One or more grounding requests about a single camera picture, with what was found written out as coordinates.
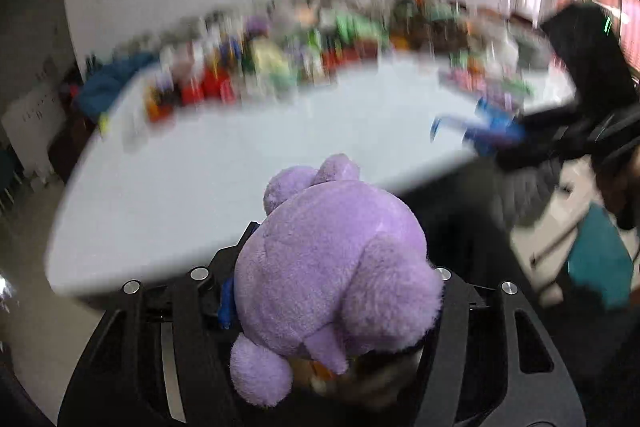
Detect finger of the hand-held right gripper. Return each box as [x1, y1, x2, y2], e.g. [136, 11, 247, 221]
[472, 97, 581, 144]
[431, 114, 568, 172]

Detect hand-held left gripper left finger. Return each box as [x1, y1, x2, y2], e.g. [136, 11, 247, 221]
[57, 222, 261, 427]

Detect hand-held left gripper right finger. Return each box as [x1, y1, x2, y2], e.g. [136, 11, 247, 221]
[415, 267, 588, 427]

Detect purple plush toy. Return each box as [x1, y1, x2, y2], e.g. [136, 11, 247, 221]
[229, 152, 446, 408]

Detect teal chair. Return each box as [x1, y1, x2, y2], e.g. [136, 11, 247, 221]
[567, 201, 636, 309]

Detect blue cloth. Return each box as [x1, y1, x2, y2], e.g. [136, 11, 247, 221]
[79, 51, 157, 114]

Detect white cabinet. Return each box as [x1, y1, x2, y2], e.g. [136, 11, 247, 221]
[0, 81, 67, 178]

